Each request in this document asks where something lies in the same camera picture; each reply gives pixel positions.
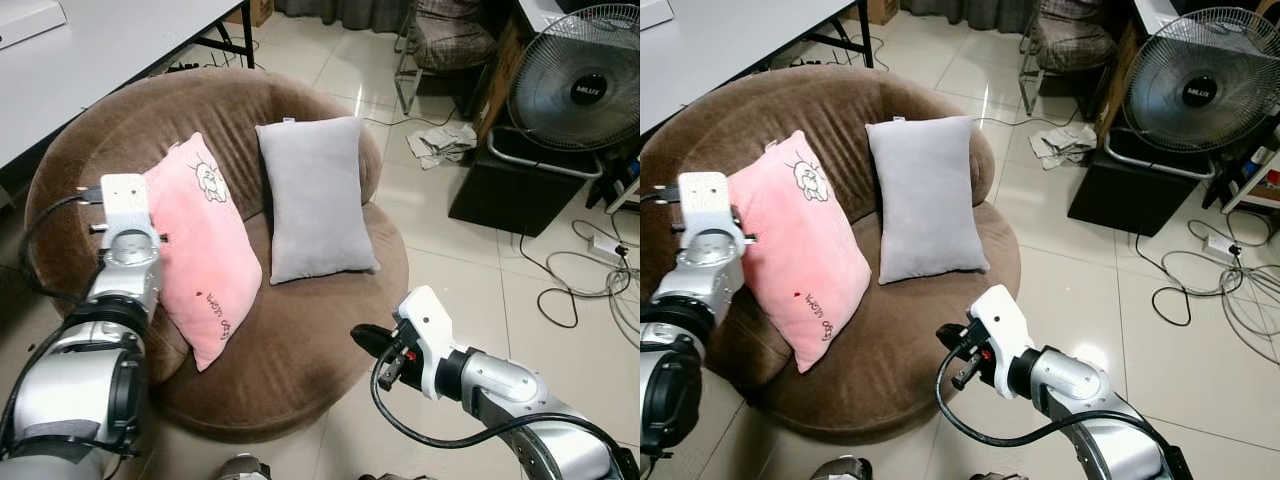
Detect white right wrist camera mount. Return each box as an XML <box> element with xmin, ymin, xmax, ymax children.
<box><xmin>967</xmin><ymin>285</ymin><xmax>1037</xmax><ymax>400</ymax></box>
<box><xmin>392</xmin><ymin>285</ymin><xmax>462</xmax><ymax>400</ymax></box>

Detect white table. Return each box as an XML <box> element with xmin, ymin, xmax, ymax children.
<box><xmin>0</xmin><ymin>0</ymin><xmax>257</xmax><ymax>173</ymax></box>
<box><xmin>640</xmin><ymin>0</ymin><xmax>877</xmax><ymax>137</ymax></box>

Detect pink pillow with cartoon print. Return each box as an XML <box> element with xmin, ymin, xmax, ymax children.
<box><xmin>143</xmin><ymin>132</ymin><xmax>264</xmax><ymax>373</ymax></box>
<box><xmin>727</xmin><ymin>130</ymin><xmax>873</xmax><ymax>374</ymax></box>

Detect cluttered storage shelf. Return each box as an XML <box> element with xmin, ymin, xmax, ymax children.
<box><xmin>600</xmin><ymin>150</ymin><xmax>641</xmax><ymax>217</ymax></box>
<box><xmin>1220</xmin><ymin>138</ymin><xmax>1280</xmax><ymax>217</ymax></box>

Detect crumpled white rag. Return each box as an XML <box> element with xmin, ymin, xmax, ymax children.
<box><xmin>1028</xmin><ymin>122</ymin><xmax>1100</xmax><ymax>170</ymax></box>
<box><xmin>405</xmin><ymin>122</ymin><xmax>479</xmax><ymax>170</ymax></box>

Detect brown round upholstered chair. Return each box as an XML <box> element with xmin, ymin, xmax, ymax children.
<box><xmin>25</xmin><ymin>68</ymin><xmax>409</xmax><ymax>444</ymax></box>
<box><xmin>640</xmin><ymin>68</ymin><xmax>1021</xmax><ymax>444</ymax></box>

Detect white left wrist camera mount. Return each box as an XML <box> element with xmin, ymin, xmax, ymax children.
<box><xmin>98</xmin><ymin>173</ymin><xmax>154</xmax><ymax>241</ymax></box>
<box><xmin>677</xmin><ymin>171</ymin><xmax>747</xmax><ymax>247</ymax></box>

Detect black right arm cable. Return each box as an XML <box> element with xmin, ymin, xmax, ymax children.
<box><xmin>369</xmin><ymin>368</ymin><xmax>606</xmax><ymax>450</ymax></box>
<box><xmin>936</xmin><ymin>348</ymin><xmax>1173</xmax><ymax>450</ymax></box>

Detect metal chair with plaid cushion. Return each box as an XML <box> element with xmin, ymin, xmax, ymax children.
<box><xmin>1018</xmin><ymin>0</ymin><xmax>1123</xmax><ymax>117</ymax></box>
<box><xmin>393</xmin><ymin>0</ymin><xmax>501</xmax><ymax>117</ymax></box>

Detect grey curtain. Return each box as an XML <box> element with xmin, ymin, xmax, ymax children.
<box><xmin>274</xmin><ymin>0</ymin><xmax>421</xmax><ymax>32</ymax></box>
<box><xmin>898</xmin><ymin>0</ymin><xmax>1041</xmax><ymax>32</ymax></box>

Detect silver left robot leg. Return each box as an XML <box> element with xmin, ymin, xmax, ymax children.
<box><xmin>214</xmin><ymin>455</ymin><xmax>272</xmax><ymax>480</ymax></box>
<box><xmin>808</xmin><ymin>457</ymin><xmax>873</xmax><ymax>480</ymax></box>

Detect tangled floor cables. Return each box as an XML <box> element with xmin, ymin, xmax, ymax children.
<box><xmin>518</xmin><ymin>215</ymin><xmax>641</xmax><ymax>348</ymax></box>
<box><xmin>1134</xmin><ymin>215</ymin><xmax>1280</xmax><ymax>348</ymax></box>

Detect black floor fan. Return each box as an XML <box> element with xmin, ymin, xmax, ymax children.
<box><xmin>1104</xmin><ymin>8</ymin><xmax>1280</xmax><ymax>182</ymax></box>
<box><xmin>487</xmin><ymin>18</ymin><xmax>641</xmax><ymax>182</ymax></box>

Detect black box stool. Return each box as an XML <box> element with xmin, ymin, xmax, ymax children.
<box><xmin>448</xmin><ymin>125</ymin><xmax>607</xmax><ymax>238</ymax></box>
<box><xmin>1067</xmin><ymin>128</ymin><xmax>1227</xmax><ymax>238</ymax></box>

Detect grey pillow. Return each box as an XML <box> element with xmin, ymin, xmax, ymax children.
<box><xmin>866</xmin><ymin>116</ymin><xmax>991</xmax><ymax>286</ymax></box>
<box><xmin>256</xmin><ymin>116</ymin><xmax>381</xmax><ymax>286</ymax></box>

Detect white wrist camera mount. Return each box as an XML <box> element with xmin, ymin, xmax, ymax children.
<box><xmin>392</xmin><ymin>285</ymin><xmax>462</xmax><ymax>400</ymax></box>
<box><xmin>677</xmin><ymin>171</ymin><xmax>747</xmax><ymax>247</ymax></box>
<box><xmin>967</xmin><ymin>285</ymin><xmax>1037</xmax><ymax>400</ymax></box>
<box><xmin>98</xmin><ymin>173</ymin><xmax>154</xmax><ymax>241</ymax></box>

